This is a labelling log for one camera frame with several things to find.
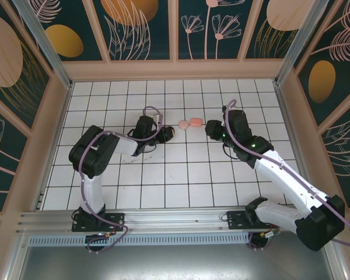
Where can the black round charging case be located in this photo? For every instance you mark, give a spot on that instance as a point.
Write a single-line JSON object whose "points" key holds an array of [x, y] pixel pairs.
{"points": [[167, 131]]}

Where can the pale pink round charging case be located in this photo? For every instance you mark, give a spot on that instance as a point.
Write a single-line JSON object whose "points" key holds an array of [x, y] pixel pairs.
{"points": [[183, 124]]}

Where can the salmon earbud charging case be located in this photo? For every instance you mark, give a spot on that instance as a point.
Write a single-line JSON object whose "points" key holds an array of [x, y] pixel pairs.
{"points": [[196, 122]]}

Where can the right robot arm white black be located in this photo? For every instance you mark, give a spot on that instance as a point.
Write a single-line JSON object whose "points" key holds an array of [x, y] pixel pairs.
{"points": [[321, 227]]}

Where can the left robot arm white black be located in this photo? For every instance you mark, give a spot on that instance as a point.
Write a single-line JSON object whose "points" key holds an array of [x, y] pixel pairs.
{"points": [[90, 154]]}

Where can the black base wiring bundle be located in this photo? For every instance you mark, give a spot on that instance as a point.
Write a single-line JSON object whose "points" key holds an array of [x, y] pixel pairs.
{"points": [[97, 242], [262, 237]]}

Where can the grey metal panel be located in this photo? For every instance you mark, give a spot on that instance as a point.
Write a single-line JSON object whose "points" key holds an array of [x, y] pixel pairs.
{"points": [[175, 262]]}

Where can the aluminium side rail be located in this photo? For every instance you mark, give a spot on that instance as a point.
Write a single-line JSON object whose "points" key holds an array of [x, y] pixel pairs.
{"points": [[287, 116], [54, 146]]}

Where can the aluminium mounting rail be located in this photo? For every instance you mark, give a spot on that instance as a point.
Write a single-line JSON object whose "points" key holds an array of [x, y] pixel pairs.
{"points": [[175, 217]]}

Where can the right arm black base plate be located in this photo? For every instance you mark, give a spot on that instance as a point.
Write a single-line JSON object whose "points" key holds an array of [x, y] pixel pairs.
{"points": [[234, 220]]}

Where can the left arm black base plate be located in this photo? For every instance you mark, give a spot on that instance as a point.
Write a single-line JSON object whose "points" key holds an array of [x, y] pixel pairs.
{"points": [[116, 218]]}

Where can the aluminium corner post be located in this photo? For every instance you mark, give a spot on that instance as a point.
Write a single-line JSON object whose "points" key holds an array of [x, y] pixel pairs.
{"points": [[301, 43], [46, 43]]}

